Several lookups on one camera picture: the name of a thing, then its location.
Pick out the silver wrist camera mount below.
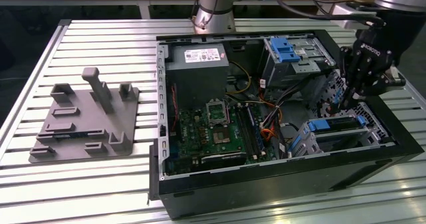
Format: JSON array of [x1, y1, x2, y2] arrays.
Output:
[[332, 2, 388, 30]]

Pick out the blue drive cage latch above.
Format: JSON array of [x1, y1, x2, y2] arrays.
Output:
[[271, 37, 301, 63]]

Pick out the grey parts rack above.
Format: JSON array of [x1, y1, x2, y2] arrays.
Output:
[[29, 67, 142, 164]]

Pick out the green RAM stick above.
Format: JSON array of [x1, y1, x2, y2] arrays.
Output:
[[53, 133, 91, 139]]

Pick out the metal socket cover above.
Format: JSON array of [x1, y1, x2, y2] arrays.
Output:
[[206, 99, 232, 126]]

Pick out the hard disk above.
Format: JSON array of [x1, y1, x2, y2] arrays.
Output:
[[308, 116, 368, 133]]

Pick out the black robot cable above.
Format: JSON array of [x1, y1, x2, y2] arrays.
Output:
[[278, 0, 381, 20]]

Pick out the silver power supply unit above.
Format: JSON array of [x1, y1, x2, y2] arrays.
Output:
[[166, 43, 231, 103]]

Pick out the black wire bundle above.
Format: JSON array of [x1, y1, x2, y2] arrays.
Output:
[[262, 74, 313, 130]]

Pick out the orange wire bunch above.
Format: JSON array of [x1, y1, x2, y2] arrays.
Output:
[[260, 127, 280, 142]]

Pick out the red fan wire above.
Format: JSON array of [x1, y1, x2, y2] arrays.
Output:
[[170, 83, 178, 133]]

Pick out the yellow wire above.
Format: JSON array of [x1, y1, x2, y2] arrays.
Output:
[[226, 61, 252, 95]]

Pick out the black open PC case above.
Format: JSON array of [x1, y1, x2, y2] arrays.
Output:
[[148, 29, 426, 221]]

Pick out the grey optical drive cage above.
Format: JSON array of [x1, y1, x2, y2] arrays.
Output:
[[262, 36, 337, 90]]

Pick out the silver disk bay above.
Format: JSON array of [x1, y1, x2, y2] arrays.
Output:
[[288, 119, 385, 159]]

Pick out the graphics card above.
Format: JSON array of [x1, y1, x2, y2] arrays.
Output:
[[199, 152, 250, 172]]

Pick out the green motherboard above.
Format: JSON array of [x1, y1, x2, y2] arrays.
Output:
[[166, 101, 279, 175]]

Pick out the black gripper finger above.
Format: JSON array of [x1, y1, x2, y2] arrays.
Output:
[[355, 66, 408, 101], [339, 46, 371, 110]]

